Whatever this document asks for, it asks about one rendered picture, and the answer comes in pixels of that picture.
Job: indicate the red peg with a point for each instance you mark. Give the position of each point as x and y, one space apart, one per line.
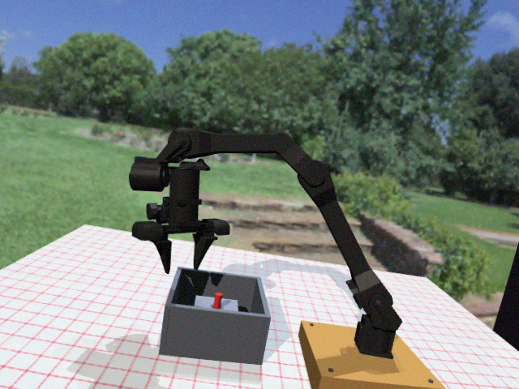
217 301

